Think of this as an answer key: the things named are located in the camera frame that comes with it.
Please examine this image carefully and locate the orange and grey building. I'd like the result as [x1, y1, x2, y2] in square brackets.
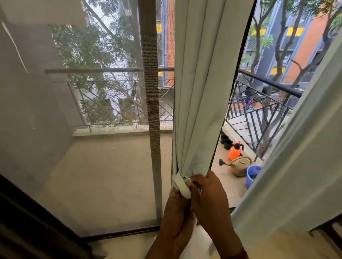
[156, 0, 342, 91]

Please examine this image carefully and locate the green tree outside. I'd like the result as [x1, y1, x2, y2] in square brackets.
[291, 0, 342, 89]
[263, 0, 308, 89]
[242, 0, 278, 89]
[49, 0, 150, 126]

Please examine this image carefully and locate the red wrist band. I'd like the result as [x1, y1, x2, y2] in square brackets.
[224, 249, 249, 259]

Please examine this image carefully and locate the dark brown curtain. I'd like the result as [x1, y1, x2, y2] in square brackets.
[0, 173, 106, 259]

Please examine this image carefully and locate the light teal tieback strap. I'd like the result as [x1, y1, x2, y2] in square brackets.
[172, 173, 193, 200]

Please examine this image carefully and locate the person's left hand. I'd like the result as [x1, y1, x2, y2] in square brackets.
[157, 188, 197, 250]

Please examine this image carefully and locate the beige watering can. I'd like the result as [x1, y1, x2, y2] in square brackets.
[218, 156, 253, 178]

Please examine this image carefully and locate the light teal curtain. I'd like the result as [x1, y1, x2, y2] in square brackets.
[171, 0, 256, 187]
[232, 29, 342, 249]

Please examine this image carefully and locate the black balcony railing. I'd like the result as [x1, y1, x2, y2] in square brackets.
[45, 67, 304, 162]

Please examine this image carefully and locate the person's right hand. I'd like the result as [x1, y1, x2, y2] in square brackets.
[186, 170, 245, 254]

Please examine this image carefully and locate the blue bucket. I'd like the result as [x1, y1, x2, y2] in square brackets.
[245, 165, 263, 189]

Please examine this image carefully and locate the orange spray bottle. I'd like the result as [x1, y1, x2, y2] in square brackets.
[228, 141, 244, 162]

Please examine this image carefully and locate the grey mesh window screen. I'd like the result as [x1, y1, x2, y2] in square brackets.
[0, 0, 176, 238]

